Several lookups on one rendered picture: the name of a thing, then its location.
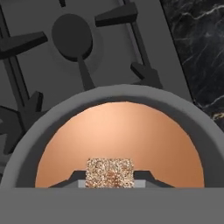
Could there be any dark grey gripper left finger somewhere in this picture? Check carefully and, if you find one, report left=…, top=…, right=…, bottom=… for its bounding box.
left=48, top=170, right=88, bottom=189

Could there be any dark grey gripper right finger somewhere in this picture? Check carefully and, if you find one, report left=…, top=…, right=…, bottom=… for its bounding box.
left=133, top=171, right=175, bottom=189

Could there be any brown speckled sugar cube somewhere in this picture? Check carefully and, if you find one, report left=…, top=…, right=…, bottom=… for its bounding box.
left=84, top=157, right=136, bottom=189

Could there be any grey saucepan with hot chocolate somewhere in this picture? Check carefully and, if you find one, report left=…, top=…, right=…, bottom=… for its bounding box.
left=0, top=84, right=224, bottom=189

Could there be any dark grey hob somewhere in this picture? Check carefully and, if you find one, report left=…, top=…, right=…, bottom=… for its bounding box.
left=0, top=0, right=193, bottom=182

